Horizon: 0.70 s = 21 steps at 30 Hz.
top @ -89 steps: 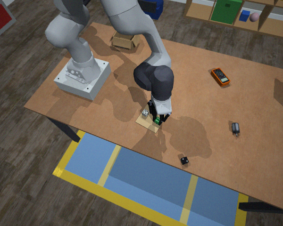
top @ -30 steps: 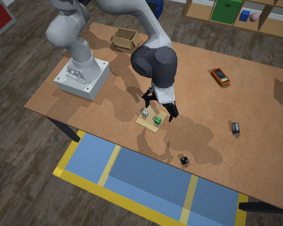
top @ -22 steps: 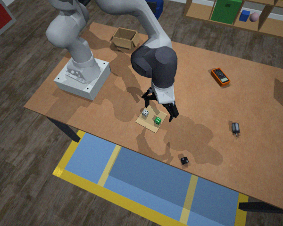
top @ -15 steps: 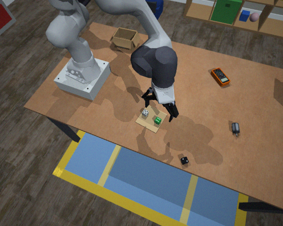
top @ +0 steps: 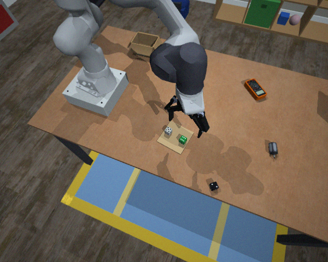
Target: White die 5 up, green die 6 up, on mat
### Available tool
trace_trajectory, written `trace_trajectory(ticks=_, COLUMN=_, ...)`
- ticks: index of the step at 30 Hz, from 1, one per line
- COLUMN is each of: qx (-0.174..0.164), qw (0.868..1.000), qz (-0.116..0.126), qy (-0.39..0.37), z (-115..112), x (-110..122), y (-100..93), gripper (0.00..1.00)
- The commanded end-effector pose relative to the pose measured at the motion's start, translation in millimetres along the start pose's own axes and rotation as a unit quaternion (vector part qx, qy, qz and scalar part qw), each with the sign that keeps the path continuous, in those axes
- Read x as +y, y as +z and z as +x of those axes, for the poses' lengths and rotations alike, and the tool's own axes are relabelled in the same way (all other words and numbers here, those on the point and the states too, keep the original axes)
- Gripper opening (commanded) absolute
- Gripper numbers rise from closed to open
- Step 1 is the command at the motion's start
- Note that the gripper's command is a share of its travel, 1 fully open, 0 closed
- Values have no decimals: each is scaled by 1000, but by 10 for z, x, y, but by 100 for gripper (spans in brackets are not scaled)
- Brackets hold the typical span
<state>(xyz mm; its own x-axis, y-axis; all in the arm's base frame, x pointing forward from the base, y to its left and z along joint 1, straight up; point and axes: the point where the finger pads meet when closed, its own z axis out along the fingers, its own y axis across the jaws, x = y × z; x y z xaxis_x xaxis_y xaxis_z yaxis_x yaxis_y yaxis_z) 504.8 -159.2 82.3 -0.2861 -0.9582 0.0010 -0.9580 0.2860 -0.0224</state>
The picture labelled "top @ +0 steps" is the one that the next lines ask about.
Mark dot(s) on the black die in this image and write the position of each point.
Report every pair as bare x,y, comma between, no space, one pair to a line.
213,186

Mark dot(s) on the white die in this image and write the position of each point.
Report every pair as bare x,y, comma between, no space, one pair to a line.
168,130

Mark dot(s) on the beige square mat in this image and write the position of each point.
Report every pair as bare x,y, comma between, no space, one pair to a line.
172,141

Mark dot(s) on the green die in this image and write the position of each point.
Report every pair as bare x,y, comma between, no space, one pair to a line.
182,139

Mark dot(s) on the orange digital multimeter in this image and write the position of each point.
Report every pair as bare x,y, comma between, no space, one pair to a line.
255,89

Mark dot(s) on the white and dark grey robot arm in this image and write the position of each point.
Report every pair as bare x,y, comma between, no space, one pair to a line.
184,64

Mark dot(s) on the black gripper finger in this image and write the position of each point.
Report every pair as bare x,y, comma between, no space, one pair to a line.
171,109
201,122

